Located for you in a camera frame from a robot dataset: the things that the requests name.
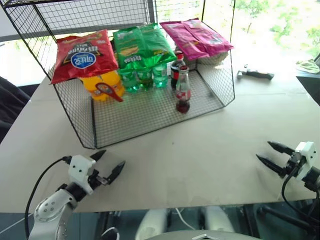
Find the black handled hammer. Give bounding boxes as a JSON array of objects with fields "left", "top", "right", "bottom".
[{"left": 237, "top": 64, "right": 275, "bottom": 81}]

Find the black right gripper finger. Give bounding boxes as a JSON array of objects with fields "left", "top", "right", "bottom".
[
  {"left": 267, "top": 141, "right": 296, "bottom": 156},
  {"left": 255, "top": 154, "right": 287, "bottom": 177}
]

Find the grey robot torso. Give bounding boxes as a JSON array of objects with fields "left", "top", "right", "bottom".
[{"left": 149, "top": 229, "right": 265, "bottom": 240}]

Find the dark chair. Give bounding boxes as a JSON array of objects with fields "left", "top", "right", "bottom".
[{"left": 0, "top": 75, "right": 33, "bottom": 145}]

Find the green chip bag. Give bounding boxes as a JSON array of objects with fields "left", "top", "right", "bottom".
[
  {"left": 112, "top": 26, "right": 146, "bottom": 70},
  {"left": 139, "top": 22, "right": 178, "bottom": 63}
]

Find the green plastic soda bottle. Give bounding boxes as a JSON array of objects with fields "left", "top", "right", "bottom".
[
  {"left": 136, "top": 67, "right": 154, "bottom": 91},
  {"left": 118, "top": 67, "right": 138, "bottom": 94},
  {"left": 152, "top": 63, "right": 168, "bottom": 89}
]

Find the pale green crumpled cloth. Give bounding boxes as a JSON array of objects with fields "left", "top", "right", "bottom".
[{"left": 295, "top": 59, "right": 320, "bottom": 75}]

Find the black wire shelf rack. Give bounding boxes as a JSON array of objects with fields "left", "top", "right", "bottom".
[{"left": 2, "top": 0, "right": 237, "bottom": 150}]

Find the yellow snack bag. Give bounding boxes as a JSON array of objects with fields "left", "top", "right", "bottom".
[{"left": 79, "top": 69, "right": 126, "bottom": 102}]

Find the dark side counter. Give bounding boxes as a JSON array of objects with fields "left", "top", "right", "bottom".
[{"left": 295, "top": 52, "right": 320, "bottom": 107}]

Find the cola bottle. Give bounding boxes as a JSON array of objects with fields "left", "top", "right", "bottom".
[
  {"left": 170, "top": 50, "right": 187, "bottom": 90},
  {"left": 175, "top": 66, "right": 192, "bottom": 115}
]

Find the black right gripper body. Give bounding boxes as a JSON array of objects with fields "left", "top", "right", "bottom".
[{"left": 283, "top": 150, "right": 305, "bottom": 179}]

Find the white rounded robot leg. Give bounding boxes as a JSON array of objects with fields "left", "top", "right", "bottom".
[
  {"left": 135, "top": 207, "right": 171, "bottom": 240},
  {"left": 204, "top": 206, "right": 235, "bottom": 235}
]

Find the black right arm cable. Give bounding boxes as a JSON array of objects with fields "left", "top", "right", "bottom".
[{"left": 280, "top": 171, "right": 320, "bottom": 225}]

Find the white cable under table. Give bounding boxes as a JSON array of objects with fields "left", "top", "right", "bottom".
[{"left": 174, "top": 207, "right": 196, "bottom": 231}]

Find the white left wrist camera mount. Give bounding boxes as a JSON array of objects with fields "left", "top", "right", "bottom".
[{"left": 67, "top": 154, "right": 97, "bottom": 195}]

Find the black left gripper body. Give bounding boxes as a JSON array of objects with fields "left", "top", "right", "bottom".
[{"left": 87, "top": 168, "right": 109, "bottom": 192}]

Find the pink chip bag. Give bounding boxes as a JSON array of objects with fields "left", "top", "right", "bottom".
[
  {"left": 183, "top": 19, "right": 235, "bottom": 57},
  {"left": 159, "top": 20, "right": 210, "bottom": 61}
]

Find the red chip bag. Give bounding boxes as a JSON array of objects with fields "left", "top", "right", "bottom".
[{"left": 50, "top": 29, "right": 119, "bottom": 85}]

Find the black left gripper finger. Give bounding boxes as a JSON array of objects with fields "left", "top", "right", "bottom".
[
  {"left": 89, "top": 149, "right": 107, "bottom": 163},
  {"left": 104, "top": 160, "right": 126, "bottom": 186}
]

